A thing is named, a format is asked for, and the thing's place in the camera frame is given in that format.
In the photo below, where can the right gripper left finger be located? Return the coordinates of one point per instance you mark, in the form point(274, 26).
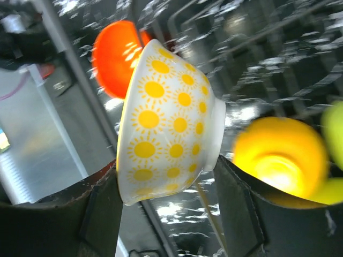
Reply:
point(81, 220)

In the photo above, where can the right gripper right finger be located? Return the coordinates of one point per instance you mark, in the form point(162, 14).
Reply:
point(260, 220)

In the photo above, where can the orange bowl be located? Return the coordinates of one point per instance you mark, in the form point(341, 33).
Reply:
point(115, 54)
point(284, 153)

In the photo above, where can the white green bowl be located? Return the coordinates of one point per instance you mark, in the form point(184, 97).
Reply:
point(331, 122)

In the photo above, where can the green striped bowl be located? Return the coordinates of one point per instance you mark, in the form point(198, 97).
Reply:
point(171, 127)

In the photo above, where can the yellow bowl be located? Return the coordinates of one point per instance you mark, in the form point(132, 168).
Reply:
point(330, 193)

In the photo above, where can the white slotted cable duct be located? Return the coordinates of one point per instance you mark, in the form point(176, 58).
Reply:
point(13, 182)

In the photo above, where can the wire dish rack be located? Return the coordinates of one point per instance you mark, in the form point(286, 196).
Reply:
point(284, 57)

